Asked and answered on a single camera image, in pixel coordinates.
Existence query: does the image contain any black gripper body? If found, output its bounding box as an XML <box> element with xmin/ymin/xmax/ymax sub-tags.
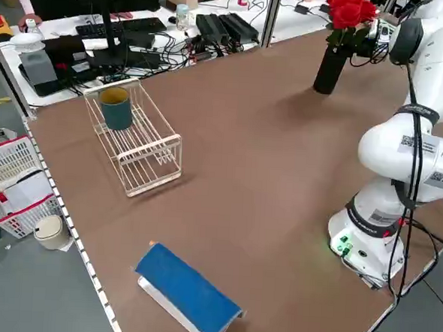
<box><xmin>354</xmin><ymin>29</ymin><xmax>388</xmax><ymax>60</ymax></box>

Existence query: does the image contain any red rose bouquet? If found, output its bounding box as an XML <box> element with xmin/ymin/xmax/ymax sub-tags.
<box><xmin>323</xmin><ymin>0</ymin><xmax>380</xmax><ymax>56</ymax></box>

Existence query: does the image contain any black ribbed vase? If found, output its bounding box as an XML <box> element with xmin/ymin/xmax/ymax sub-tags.
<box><xmin>312</xmin><ymin>45</ymin><xmax>350</xmax><ymax>96</ymax></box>

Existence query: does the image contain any black power adapter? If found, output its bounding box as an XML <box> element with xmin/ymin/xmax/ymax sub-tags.
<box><xmin>216</xmin><ymin>11</ymin><xmax>261</xmax><ymax>44</ymax></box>
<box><xmin>194</xmin><ymin>13</ymin><xmax>231</xmax><ymax>44</ymax></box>

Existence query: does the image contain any clear plastic bottle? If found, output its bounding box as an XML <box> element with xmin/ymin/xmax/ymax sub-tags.
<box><xmin>174</xmin><ymin>3</ymin><xmax>191</xmax><ymax>32</ymax></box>

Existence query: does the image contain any black keyboard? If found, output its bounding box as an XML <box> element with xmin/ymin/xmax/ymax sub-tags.
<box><xmin>74</xmin><ymin>13</ymin><xmax>169</xmax><ymax>46</ymax></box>

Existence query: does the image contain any dark green cylindrical cup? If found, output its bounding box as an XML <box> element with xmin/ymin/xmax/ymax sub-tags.
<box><xmin>96</xmin><ymin>86</ymin><xmax>136</xmax><ymax>132</ymax></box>

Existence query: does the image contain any blue topped white stand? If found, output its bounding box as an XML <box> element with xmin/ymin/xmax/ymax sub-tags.
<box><xmin>126</xmin><ymin>240</ymin><xmax>249</xmax><ymax>332</ymax></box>

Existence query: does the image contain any black electronics box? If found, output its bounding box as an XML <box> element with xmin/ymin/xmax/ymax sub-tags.
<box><xmin>39</xmin><ymin>33</ymin><xmax>88</xmax><ymax>67</ymax></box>

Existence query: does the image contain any grey box device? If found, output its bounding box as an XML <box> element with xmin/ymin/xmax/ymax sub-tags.
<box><xmin>17</xmin><ymin>50</ymin><xmax>60</xmax><ymax>88</ymax></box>

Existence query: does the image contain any white bowl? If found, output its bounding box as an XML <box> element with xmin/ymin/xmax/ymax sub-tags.
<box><xmin>8</xmin><ymin>30</ymin><xmax>47</xmax><ymax>53</ymax></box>

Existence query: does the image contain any small beige trash bin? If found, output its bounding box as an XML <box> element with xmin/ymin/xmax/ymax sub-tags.
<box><xmin>32</xmin><ymin>213</ymin><xmax>74</xmax><ymax>252</ymax></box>

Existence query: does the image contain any white plastic laundry basket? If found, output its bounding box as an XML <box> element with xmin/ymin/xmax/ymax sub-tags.
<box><xmin>0</xmin><ymin>134</ymin><xmax>65</xmax><ymax>243</ymax></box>

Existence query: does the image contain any aluminium frame post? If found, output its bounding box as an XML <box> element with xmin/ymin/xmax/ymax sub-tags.
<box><xmin>259</xmin><ymin>0</ymin><xmax>285</xmax><ymax>50</ymax></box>
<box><xmin>0</xmin><ymin>34</ymin><xmax>42</xmax><ymax>120</ymax></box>

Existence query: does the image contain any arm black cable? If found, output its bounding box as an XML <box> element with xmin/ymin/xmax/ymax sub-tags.
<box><xmin>340</xmin><ymin>49</ymin><xmax>443</xmax><ymax>225</ymax></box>

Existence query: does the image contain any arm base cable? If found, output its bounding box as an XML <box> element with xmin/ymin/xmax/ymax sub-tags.
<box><xmin>385</xmin><ymin>216</ymin><xmax>443</xmax><ymax>312</ymax></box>

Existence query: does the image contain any white wire basket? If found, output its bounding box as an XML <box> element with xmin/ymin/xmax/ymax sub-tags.
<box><xmin>77</xmin><ymin>75</ymin><xmax>188</xmax><ymax>201</ymax></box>

